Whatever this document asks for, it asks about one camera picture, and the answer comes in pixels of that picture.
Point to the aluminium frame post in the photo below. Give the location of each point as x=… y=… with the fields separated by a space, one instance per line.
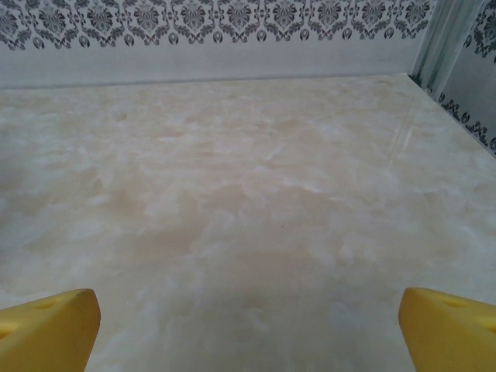
x=441 y=42

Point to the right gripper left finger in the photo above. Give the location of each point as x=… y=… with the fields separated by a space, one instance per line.
x=46 y=333

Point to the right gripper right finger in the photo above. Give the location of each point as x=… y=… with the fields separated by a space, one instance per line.
x=453 y=337

